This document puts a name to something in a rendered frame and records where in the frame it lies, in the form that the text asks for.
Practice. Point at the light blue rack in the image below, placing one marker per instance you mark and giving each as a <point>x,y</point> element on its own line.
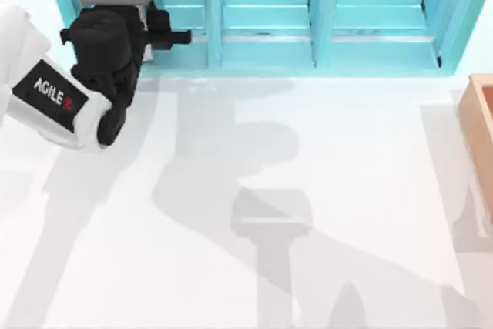
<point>265,55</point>

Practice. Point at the shallow salmon-coloured box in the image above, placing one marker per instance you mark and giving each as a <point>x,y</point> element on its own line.
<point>475,132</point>

